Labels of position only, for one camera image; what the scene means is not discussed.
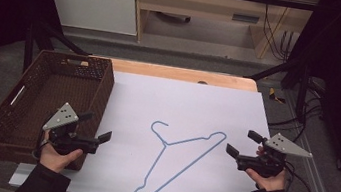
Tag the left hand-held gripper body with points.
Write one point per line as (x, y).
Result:
(63, 139)

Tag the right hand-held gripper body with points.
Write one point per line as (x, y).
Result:
(264, 166)

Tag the brown woven plastic basket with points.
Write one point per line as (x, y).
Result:
(48, 92)

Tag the person's right hand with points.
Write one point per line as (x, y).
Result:
(270, 183)

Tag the person's left hand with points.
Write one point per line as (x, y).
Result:
(55, 160)

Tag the yellow and black tool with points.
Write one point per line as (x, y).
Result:
(274, 96)

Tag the white board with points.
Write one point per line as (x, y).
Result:
(164, 102)

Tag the wooden table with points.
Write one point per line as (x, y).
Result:
(168, 72)

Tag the wooden shelf unit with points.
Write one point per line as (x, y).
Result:
(198, 4)

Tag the black frame brace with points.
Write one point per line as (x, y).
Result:
(65, 42)
(283, 69)

